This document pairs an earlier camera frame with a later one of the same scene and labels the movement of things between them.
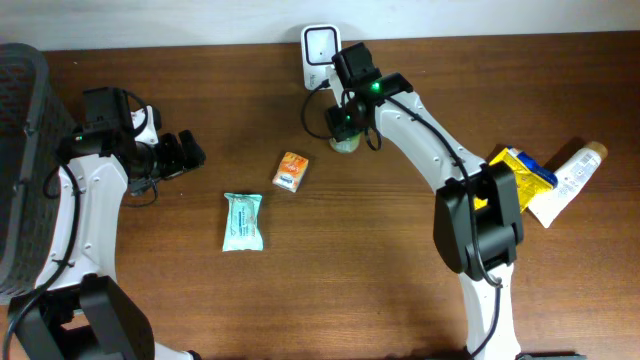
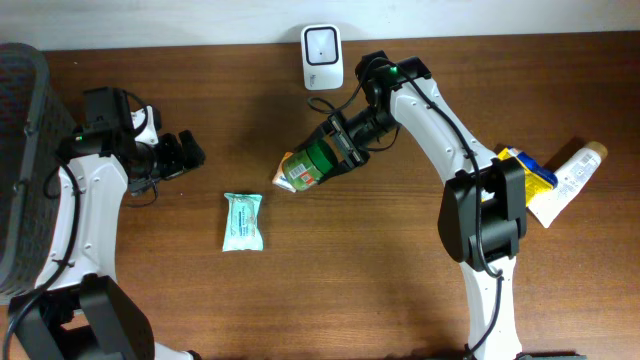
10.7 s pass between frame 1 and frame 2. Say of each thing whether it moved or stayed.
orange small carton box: stayed
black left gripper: stayed
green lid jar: moved
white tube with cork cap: stayed
